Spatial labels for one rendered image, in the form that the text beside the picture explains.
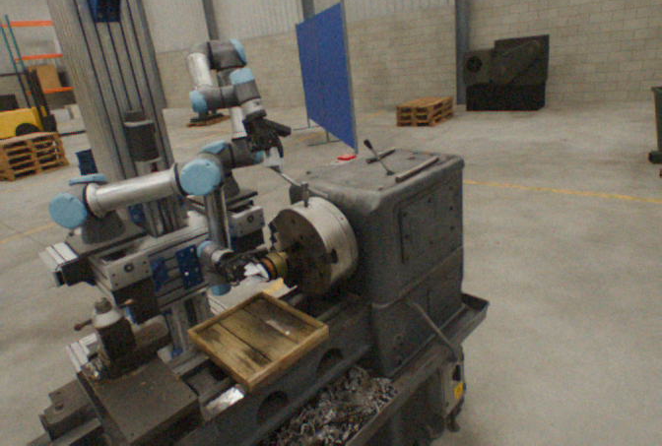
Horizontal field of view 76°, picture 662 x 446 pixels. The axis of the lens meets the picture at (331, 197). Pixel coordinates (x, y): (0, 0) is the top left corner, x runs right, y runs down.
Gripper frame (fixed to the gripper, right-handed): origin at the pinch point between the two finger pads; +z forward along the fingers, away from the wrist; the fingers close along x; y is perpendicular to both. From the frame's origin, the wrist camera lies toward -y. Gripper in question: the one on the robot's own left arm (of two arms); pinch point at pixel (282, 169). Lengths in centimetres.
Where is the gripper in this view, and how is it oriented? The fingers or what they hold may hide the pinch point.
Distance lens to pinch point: 145.8
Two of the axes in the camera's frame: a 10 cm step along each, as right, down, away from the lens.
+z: 3.4, 9.4, 0.8
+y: -7.0, 3.1, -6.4
